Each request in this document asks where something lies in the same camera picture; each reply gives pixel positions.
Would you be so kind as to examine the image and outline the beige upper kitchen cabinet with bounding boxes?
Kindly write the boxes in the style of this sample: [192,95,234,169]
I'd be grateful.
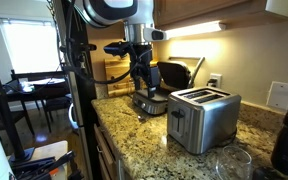
[153,0,288,30]

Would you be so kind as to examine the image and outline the wooden cutting board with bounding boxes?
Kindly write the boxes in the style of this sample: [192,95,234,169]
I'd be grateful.
[104,57,159,98]

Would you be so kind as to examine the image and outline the white wall power outlet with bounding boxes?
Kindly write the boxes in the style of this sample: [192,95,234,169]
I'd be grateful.
[208,72,223,89]

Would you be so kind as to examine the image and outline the black panini press grill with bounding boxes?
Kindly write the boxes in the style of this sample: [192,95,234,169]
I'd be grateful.
[131,56,206,116]

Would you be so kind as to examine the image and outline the white blank wall plate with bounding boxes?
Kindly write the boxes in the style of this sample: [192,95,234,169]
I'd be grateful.
[266,80,288,111]

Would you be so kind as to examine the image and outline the clear stemless drinking glass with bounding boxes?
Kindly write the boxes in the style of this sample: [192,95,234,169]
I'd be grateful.
[215,145,254,180]

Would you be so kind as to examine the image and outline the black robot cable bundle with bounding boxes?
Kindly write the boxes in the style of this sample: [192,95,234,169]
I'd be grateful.
[57,0,146,86]

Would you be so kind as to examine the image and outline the black robot mounting column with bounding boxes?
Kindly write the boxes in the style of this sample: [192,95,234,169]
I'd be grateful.
[54,0,104,180]

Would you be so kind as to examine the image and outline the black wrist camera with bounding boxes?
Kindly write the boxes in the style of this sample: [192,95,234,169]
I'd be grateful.
[103,40,133,58]

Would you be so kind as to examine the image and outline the dark dining table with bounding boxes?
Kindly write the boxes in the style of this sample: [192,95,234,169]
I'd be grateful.
[3,70,72,135]

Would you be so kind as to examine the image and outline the dining room window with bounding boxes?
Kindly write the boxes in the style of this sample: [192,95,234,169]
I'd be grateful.
[0,13,62,75]

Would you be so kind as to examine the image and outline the black tripod stand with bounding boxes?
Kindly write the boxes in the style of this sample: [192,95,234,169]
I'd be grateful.
[0,33,36,164]

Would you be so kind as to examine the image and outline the black toaster lever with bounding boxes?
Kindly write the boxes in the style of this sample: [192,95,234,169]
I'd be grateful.
[170,109,186,120]

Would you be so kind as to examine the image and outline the black clamps pile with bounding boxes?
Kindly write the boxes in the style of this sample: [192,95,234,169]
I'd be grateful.
[10,149,84,180]

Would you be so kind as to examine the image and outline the wooden base cabinet drawers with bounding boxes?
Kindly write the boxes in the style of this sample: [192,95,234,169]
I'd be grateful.
[93,122,132,180]

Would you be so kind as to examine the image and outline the stainless steel two-slot toaster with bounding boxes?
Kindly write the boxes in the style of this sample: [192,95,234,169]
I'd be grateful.
[166,86,243,155]

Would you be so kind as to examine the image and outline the under-cabinet light strip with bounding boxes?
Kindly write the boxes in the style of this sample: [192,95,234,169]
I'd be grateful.
[164,20,227,40]

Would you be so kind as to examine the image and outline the black power plug and cable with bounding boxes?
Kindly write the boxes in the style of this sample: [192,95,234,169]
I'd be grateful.
[206,78,218,89]

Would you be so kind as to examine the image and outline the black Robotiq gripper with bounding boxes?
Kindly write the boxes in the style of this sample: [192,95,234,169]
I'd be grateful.
[129,42,162,100]

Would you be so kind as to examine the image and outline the dark wooden chair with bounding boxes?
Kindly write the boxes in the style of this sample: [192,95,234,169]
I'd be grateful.
[41,93,74,134]

